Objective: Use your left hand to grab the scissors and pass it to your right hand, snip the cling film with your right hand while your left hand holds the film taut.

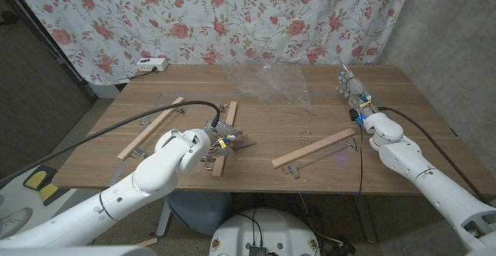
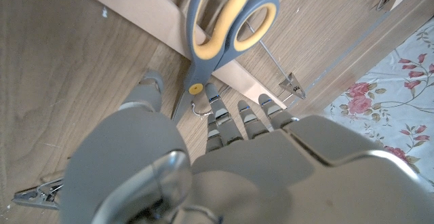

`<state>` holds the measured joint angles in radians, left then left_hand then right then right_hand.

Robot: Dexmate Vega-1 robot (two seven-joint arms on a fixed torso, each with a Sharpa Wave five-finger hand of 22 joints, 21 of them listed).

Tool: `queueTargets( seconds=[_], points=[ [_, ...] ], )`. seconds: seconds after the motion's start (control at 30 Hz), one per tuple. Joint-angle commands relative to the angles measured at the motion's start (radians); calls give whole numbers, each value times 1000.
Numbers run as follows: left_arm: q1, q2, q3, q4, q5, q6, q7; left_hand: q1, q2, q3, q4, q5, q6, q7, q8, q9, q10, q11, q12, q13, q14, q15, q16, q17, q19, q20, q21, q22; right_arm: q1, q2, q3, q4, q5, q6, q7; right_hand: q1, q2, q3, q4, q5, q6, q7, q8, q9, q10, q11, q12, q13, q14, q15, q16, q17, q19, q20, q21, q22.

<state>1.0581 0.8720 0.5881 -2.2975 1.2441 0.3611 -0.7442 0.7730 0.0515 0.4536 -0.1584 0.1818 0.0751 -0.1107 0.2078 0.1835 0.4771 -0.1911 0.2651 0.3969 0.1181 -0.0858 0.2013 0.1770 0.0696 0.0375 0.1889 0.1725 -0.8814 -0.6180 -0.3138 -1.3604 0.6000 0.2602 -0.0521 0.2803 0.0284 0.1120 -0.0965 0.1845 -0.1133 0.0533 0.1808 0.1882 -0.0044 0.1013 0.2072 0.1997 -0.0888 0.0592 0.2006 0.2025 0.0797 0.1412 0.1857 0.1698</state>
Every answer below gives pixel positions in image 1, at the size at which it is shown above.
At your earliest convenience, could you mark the white table leg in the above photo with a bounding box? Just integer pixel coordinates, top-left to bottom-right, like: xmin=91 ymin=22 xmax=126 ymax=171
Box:
xmin=156 ymin=200 xmax=174 ymax=238

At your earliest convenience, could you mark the transparent cling film sheet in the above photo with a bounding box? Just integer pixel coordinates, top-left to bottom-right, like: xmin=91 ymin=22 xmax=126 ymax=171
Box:
xmin=222 ymin=62 xmax=317 ymax=117

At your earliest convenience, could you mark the black power strip cable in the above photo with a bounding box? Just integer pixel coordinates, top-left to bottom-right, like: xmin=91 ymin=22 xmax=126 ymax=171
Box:
xmin=126 ymin=66 xmax=159 ymax=81

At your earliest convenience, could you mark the white robot chest shell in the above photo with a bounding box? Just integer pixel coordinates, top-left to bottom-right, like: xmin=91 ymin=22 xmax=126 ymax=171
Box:
xmin=0 ymin=245 xmax=158 ymax=256

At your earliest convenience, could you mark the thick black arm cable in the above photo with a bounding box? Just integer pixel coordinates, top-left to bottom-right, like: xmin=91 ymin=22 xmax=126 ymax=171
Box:
xmin=0 ymin=99 xmax=222 ymax=187
xmin=376 ymin=106 xmax=494 ymax=207

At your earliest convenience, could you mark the white power strip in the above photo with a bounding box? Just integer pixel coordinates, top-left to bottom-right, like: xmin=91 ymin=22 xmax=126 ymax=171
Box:
xmin=136 ymin=57 xmax=169 ymax=73

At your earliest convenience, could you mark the wooden clip hanger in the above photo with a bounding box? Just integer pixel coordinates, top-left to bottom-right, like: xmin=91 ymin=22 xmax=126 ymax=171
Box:
xmin=203 ymin=100 xmax=250 ymax=178
xmin=115 ymin=96 xmax=187 ymax=161
xmin=270 ymin=127 xmax=360 ymax=180

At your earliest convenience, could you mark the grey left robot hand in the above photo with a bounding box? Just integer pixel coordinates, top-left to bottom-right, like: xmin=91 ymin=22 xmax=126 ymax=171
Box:
xmin=205 ymin=119 xmax=250 ymax=158

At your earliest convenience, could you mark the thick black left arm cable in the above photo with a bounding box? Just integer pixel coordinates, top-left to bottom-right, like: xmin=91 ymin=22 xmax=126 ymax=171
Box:
xmin=0 ymin=99 xmax=222 ymax=187

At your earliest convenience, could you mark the black partition frame post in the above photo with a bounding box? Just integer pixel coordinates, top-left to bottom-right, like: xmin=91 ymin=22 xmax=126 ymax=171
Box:
xmin=0 ymin=0 xmax=98 ymax=102

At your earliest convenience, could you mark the floral rose print curtain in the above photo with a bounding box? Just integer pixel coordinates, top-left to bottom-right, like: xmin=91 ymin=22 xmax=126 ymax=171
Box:
xmin=5 ymin=0 xmax=415 ymax=85

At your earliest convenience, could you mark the dark perforated partition panel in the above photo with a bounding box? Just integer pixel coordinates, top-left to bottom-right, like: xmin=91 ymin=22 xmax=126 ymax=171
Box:
xmin=0 ymin=0 xmax=96 ymax=179

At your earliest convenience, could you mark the small wooden strip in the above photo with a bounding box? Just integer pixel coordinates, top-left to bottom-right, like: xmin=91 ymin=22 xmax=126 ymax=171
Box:
xmin=133 ymin=237 xmax=159 ymax=248

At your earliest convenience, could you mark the black yellow floor pedal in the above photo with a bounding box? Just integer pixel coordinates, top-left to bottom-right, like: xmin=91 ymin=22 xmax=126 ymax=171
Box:
xmin=22 ymin=164 xmax=73 ymax=206

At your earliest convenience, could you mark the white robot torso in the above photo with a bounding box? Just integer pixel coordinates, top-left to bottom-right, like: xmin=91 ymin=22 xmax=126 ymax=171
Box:
xmin=208 ymin=208 xmax=321 ymax=256

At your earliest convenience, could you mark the black power adapter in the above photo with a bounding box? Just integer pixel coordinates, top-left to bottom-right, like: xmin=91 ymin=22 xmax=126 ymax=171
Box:
xmin=329 ymin=240 xmax=356 ymax=256

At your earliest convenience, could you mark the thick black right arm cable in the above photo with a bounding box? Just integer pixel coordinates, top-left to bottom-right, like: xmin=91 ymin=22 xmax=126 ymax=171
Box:
xmin=376 ymin=106 xmax=494 ymax=207

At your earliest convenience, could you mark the grey blue bin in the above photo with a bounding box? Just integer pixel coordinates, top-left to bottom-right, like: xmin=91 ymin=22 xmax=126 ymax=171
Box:
xmin=159 ymin=191 xmax=234 ymax=237

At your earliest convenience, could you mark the black torso cable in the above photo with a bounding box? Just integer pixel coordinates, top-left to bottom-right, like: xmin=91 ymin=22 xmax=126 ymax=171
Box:
xmin=236 ymin=208 xmax=265 ymax=247

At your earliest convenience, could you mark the white floor board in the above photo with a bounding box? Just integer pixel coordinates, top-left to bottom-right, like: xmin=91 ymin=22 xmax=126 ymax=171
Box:
xmin=0 ymin=162 xmax=78 ymax=230

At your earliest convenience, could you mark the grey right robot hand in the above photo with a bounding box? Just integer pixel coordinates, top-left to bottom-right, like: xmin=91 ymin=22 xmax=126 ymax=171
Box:
xmin=335 ymin=63 xmax=374 ymax=113

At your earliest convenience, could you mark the white sneaker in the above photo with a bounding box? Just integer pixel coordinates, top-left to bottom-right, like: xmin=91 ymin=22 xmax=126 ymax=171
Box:
xmin=0 ymin=207 xmax=34 ymax=240

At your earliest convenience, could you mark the grey table leg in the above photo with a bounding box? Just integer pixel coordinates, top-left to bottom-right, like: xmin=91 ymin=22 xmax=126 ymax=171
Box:
xmin=353 ymin=194 xmax=377 ymax=244

